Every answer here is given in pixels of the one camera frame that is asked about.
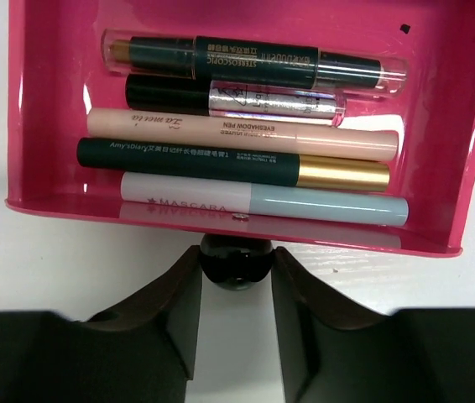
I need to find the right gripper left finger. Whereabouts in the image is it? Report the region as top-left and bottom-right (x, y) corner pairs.
(0, 246), (202, 402)

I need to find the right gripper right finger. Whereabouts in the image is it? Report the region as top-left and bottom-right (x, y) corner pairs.
(273, 248), (475, 402)

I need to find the white and blue pen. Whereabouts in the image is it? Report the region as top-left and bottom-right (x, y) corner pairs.
(120, 172), (409, 227)

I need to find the dark teal gold pencil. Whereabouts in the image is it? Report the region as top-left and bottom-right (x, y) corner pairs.
(76, 138), (390, 192)

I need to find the pink slim pencil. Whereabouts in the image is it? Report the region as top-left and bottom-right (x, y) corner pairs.
(86, 108), (399, 162)

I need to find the silver glitter tube black cap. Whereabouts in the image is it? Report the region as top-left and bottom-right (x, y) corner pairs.
(125, 75), (346, 127)

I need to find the pink bottom drawer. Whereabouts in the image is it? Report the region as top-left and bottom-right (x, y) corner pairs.
(4, 0), (475, 293)

